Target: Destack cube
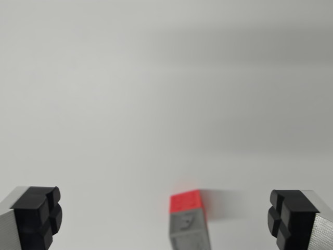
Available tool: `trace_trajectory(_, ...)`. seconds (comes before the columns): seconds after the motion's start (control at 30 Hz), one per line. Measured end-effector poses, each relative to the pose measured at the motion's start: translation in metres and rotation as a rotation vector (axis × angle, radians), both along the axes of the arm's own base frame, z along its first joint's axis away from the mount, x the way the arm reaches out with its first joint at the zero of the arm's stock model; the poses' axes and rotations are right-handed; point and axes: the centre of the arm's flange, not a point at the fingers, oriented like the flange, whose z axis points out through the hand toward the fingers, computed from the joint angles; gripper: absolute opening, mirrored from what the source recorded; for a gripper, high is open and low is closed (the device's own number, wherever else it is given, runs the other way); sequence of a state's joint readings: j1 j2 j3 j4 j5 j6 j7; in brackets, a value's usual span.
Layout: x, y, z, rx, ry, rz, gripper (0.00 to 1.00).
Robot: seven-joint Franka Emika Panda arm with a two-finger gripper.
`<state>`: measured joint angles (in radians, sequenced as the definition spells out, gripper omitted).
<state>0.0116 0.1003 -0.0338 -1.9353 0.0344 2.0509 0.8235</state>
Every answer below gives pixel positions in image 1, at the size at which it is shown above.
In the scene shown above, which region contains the red embossed cube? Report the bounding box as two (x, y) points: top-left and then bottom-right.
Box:
(169, 189), (208, 220)

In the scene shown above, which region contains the grey embossed number cube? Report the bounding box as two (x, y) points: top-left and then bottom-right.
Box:
(169, 210), (212, 250)

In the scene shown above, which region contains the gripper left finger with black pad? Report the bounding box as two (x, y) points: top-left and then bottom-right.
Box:
(0, 185), (63, 250)

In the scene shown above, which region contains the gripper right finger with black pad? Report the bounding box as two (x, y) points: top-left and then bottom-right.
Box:
(267, 189), (333, 250)

